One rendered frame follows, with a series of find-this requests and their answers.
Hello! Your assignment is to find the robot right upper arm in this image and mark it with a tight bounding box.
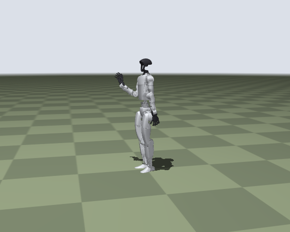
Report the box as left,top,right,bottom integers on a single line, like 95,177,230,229
132,77,139,97

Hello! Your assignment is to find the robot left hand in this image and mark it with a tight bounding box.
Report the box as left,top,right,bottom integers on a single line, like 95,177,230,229
150,112,159,126

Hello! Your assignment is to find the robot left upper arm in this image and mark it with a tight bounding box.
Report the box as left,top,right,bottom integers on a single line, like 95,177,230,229
146,76,154,99

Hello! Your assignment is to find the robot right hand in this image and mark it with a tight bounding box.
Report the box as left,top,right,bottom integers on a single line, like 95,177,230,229
116,73,125,86

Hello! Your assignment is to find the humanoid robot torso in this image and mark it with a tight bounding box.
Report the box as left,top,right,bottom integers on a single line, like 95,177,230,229
137,73,152,117

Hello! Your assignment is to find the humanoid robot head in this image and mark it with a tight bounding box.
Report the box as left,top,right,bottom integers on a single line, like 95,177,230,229
139,58,152,75

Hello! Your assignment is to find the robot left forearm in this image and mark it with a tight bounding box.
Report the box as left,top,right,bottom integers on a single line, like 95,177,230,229
149,93,157,115

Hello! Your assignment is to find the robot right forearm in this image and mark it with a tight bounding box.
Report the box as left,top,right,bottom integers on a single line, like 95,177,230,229
120,83,134,95

